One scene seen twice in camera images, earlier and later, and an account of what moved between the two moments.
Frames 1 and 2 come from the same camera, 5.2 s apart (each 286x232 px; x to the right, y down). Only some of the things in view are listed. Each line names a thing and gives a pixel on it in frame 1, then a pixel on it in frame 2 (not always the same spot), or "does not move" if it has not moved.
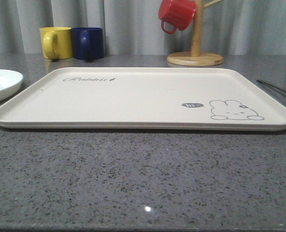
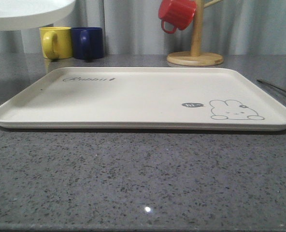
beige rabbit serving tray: [143, 98] does not move
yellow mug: [57, 42] does not move
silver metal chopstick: [275, 87] does not move
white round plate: [3, 84] → [6, 15]
